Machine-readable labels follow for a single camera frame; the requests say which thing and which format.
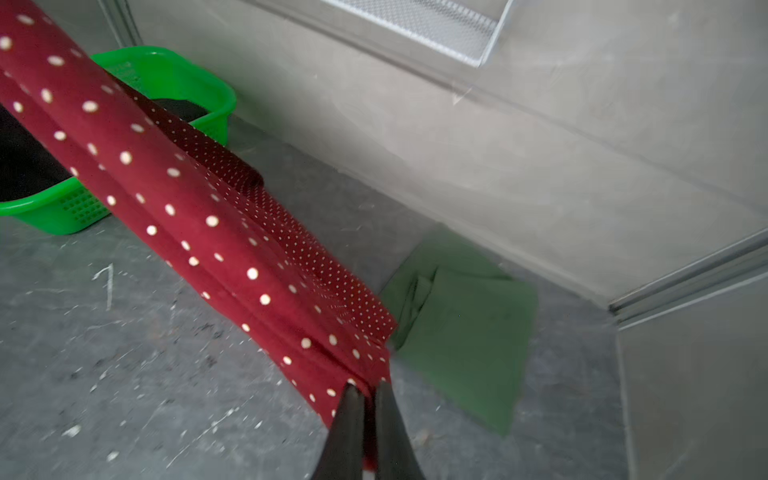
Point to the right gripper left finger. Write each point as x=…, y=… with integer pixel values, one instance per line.
x=343, y=451

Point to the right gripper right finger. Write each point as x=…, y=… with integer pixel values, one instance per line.
x=396, y=459

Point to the green skirt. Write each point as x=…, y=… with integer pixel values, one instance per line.
x=463, y=324

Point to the red polka dot skirt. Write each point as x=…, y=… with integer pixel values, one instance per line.
x=205, y=212

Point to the black skirt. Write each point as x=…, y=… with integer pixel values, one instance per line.
x=27, y=167

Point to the green plastic basket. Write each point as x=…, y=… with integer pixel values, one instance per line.
x=67, y=207

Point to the white wire mesh basket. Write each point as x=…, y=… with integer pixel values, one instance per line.
x=466, y=31

